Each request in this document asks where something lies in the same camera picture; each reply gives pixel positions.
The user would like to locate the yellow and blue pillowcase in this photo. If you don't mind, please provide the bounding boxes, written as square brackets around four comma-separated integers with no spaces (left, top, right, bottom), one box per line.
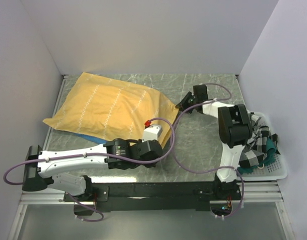
[43,72,178,147]

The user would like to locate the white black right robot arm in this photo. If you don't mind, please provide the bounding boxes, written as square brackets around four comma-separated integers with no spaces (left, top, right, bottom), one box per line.
[176,84,252,200]

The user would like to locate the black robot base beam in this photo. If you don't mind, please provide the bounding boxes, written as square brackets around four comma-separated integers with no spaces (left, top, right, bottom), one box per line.
[77,181,243,213]

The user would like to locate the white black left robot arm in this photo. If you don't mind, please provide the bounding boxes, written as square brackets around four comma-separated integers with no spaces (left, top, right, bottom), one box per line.
[22,138,163,201]

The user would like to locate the black white checkered cloth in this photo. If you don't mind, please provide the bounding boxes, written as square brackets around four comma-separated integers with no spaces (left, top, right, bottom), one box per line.
[238,112,280,174]

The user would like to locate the teal green cloth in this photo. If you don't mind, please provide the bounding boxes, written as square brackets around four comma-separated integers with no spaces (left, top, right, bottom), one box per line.
[238,137,279,174]

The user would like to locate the white plastic basket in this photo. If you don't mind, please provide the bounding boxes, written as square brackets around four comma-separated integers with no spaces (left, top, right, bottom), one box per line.
[241,112,288,181]

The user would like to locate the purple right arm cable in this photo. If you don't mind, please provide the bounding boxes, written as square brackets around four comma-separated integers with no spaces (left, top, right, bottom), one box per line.
[169,83,245,218]

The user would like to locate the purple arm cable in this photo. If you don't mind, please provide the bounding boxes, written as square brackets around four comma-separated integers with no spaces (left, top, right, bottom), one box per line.
[3,117,174,223]
[169,83,245,218]

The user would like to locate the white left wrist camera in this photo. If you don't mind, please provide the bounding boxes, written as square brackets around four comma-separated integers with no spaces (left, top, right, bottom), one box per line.
[142,120,163,142]

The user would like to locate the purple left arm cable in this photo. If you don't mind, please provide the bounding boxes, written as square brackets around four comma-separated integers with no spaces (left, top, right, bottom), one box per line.
[3,117,174,223]

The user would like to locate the aluminium frame rail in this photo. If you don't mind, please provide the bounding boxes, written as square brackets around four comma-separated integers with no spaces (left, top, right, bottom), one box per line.
[19,181,284,205]

